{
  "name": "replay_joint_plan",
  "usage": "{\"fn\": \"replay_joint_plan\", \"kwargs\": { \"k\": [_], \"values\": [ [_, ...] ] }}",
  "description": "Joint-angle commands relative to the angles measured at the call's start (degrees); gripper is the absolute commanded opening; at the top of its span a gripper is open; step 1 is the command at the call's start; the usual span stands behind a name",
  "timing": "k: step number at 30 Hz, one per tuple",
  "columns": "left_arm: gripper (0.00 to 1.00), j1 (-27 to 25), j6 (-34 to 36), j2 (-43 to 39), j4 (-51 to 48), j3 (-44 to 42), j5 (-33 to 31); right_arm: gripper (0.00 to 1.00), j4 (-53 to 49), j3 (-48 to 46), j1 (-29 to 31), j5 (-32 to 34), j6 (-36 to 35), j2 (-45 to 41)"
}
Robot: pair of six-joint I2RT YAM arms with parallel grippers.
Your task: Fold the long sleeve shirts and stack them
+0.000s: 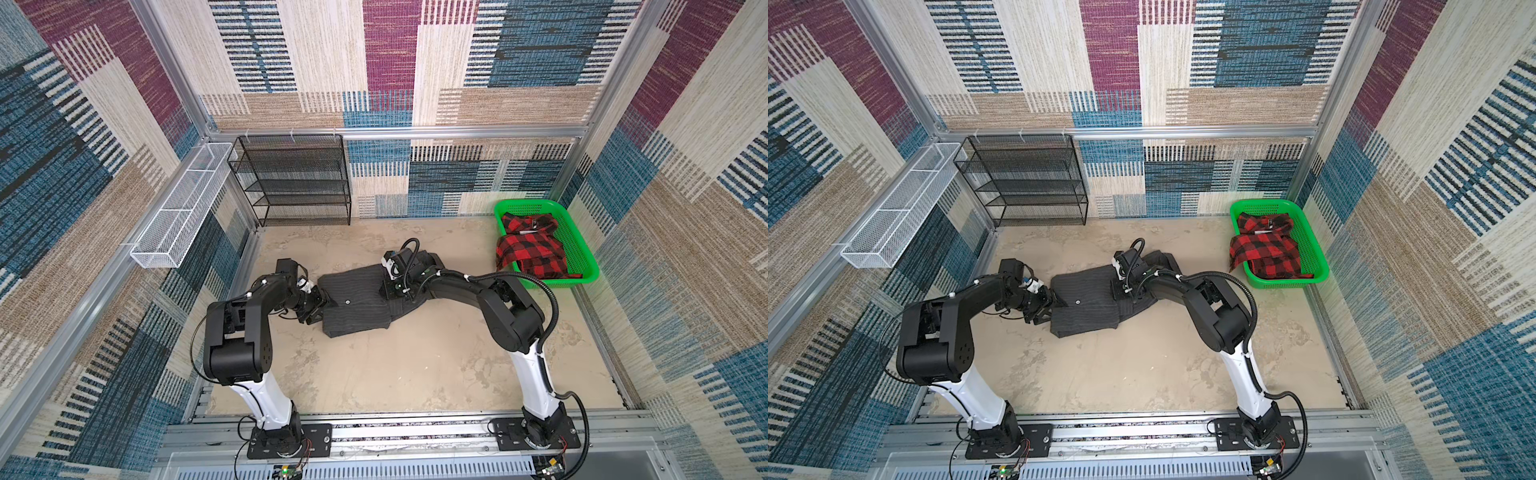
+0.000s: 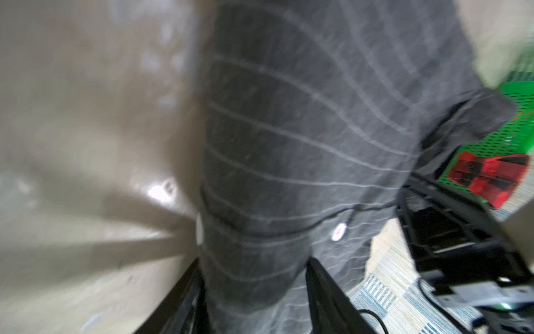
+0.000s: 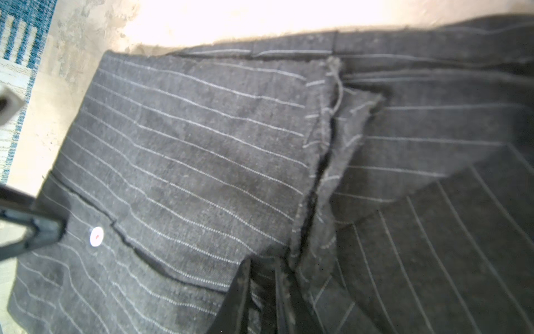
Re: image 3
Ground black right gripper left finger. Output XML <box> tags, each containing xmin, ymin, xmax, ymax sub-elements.
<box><xmin>206</xmin><ymin>258</ymin><xmax>251</xmax><ymax>334</ymax></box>

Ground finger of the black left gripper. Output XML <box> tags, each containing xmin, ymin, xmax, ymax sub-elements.
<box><xmin>1</xmin><ymin>185</ymin><xmax>66</xmax><ymax>261</ymax></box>

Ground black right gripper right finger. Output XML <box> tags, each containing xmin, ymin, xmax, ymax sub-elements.
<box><xmin>275</xmin><ymin>258</ymin><xmax>322</xmax><ymax>334</ymax></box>

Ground dark grey striped shirt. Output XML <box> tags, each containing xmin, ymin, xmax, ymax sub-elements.
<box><xmin>7</xmin><ymin>15</ymin><xmax>533</xmax><ymax>333</ymax></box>

